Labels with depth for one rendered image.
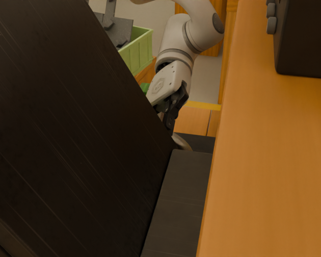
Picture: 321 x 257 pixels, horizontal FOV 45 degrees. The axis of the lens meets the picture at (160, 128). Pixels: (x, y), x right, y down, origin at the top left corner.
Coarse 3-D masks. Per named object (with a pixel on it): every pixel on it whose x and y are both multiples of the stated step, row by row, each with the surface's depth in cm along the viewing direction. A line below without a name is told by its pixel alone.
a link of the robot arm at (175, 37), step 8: (176, 16) 91; (184, 16) 91; (168, 24) 91; (176, 24) 89; (184, 24) 86; (168, 32) 89; (176, 32) 87; (184, 32) 85; (168, 40) 87; (176, 40) 86; (184, 40) 86; (160, 48) 87; (168, 48) 85; (176, 48) 84; (184, 48) 85; (192, 48) 86; (192, 56) 86
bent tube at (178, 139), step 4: (160, 112) 75; (160, 116) 74; (172, 136) 76; (176, 136) 77; (176, 140) 76; (180, 140) 77; (184, 140) 78; (176, 144) 77; (180, 144) 77; (184, 144) 78; (188, 144) 79; (180, 148) 77; (184, 148) 78; (188, 148) 78
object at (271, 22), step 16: (272, 0) 33; (288, 0) 22; (304, 0) 22; (320, 0) 22; (272, 16) 30; (288, 16) 23; (304, 16) 23; (320, 16) 22; (272, 32) 28; (288, 32) 23; (304, 32) 23; (320, 32) 23; (288, 48) 24; (304, 48) 24; (320, 48) 23; (288, 64) 24; (304, 64) 24; (320, 64) 24
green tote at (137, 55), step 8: (136, 32) 191; (144, 32) 189; (152, 32) 187; (136, 40) 176; (144, 40) 183; (128, 48) 172; (136, 48) 179; (144, 48) 185; (128, 56) 175; (136, 56) 181; (144, 56) 188; (128, 64) 177; (136, 64) 183; (144, 64) 189; (136, 72) 185
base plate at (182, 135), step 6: (174, 132) 129; (186, 138) 126; (192, 138) 126; (198, 138) 126; (204, 138) 126; (210, 138) 126; (192, 144) 124; (198, 144) 124; (204, 144) 124; (210, 144) 124; (198, 150) 121; (204, 150) 121; (210, 150) 121
